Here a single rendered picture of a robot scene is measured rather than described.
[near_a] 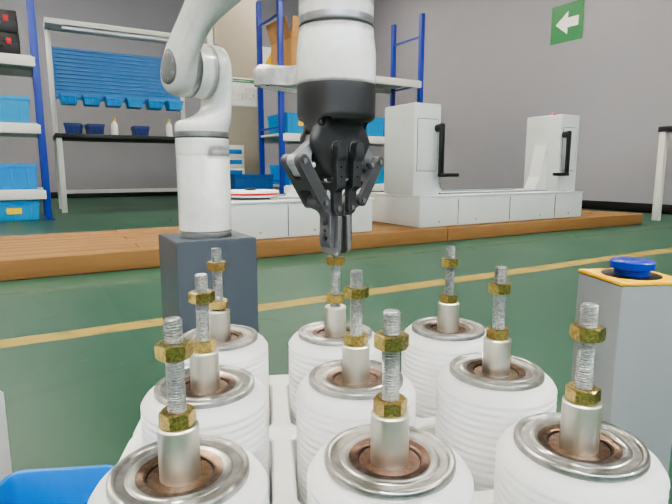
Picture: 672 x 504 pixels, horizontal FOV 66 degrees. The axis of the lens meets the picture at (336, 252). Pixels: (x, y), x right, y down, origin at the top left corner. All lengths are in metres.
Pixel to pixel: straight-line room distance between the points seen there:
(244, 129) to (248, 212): 4.45
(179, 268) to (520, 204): 3.01
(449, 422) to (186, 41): 0.69
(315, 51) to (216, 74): 0.47
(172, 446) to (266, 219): 2.31
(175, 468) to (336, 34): 0.36
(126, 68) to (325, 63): 6.06
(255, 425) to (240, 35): 6.81
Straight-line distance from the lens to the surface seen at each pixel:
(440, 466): 0.32
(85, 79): 6.43
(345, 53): 0.49
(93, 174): 8.76
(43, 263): 2.32
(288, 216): 2.63
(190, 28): 0.90
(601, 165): 6.20
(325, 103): 0.48
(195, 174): 0.92
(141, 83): 6.50
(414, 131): 3.13
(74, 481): 0.63
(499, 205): 3.53
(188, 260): 0.90
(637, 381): 0.59
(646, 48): 6.12
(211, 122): 0.92
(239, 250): 0.92
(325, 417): 0.40
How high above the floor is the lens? 0.42
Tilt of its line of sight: 9 degrees down
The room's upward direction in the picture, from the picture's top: straight up
